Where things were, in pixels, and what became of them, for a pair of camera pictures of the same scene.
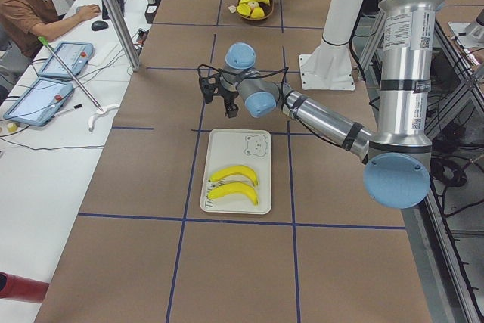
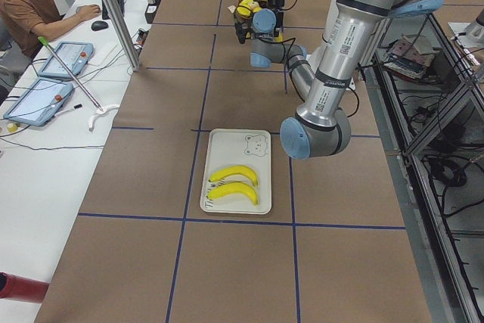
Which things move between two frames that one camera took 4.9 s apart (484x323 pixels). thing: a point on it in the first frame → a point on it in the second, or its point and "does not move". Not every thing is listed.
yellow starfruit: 243,9 does not move
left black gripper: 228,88 → 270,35
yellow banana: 243,170 does not move
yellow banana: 234,187 does not move
